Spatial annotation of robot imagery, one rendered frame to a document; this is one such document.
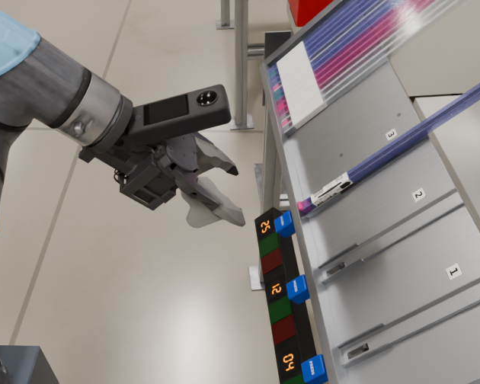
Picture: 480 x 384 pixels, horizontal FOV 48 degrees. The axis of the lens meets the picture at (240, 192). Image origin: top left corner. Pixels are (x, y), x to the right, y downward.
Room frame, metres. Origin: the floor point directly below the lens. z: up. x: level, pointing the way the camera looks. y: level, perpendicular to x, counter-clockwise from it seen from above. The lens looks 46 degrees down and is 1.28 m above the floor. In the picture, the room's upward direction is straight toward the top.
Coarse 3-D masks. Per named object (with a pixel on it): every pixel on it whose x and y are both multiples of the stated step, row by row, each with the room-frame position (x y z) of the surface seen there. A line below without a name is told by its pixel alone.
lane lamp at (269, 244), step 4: (276, 232) 0.51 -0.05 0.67; (268, 236) 0.51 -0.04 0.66; (272, 236) 0.51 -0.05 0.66; (276, 236) 0.51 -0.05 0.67; (264, 240) 0.51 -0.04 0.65; (268, 240) 0.51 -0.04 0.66; (272, 240) 0.50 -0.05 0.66; (276, 240) 0.50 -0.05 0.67; (260, 244) 0.51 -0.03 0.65; (264, 244) 0.50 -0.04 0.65; (268, 244) 0.50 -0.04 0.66; (272, 244) 0.50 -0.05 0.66; (276, 244) 0.49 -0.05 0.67; (260, 248) 0.50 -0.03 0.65; (264, 248) 0.50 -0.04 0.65; (268, 248) 0.49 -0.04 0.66; (272, 248) 0.49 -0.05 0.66; (260, 252) 0.49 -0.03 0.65; (264, 252) 0.49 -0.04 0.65; (268, 252) 0.49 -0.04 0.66
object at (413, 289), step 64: (384, 64) 0.68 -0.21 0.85; (320, 128) 0.64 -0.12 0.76; (384, 128) 0.57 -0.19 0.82; (384, 192) 0.47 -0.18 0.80; (448, 192) 0.42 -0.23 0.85; (320, 256) 0.43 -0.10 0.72; (384, 256) 0.39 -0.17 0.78; (448, 256) 0.35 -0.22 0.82; (384, 320) 0.31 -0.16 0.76; (448, 320) 0.28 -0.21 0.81
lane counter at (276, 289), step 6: (282, 276) 0.44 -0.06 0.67; (270, 282) 0.44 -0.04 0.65; (276, 282) 0.43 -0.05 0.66; (282, 282) 0.43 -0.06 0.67; (270, 288) 0.43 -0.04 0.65; (276, 288) 0.42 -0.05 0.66; (282, 288) 0.42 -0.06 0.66; (270, 294) 0.42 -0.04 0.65; (276, 294) 0.41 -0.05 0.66; (270, 300) 0.41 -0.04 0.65
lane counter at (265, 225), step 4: (268, 216) 0.55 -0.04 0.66; (272, 216) 0.54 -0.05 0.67; (264, 220) 0.55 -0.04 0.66; (268, 220) 0.54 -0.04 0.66; (272, 220) 0.54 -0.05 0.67; (260, 224) 0.54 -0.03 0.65; (264, 224) 0.54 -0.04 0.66; (268, 224) 0.53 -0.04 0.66; (272, 224) 0.53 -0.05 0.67; (260, 228) 0.54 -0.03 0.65; (264, 228) 0.53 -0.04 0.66; (268, 228) 0.53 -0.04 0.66; (272, 228) 0.52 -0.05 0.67; (260, 232) 0.53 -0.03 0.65; (264, 232) 0.52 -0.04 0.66; (268, 232) 0.52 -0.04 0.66; (260, 236) 0.52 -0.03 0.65
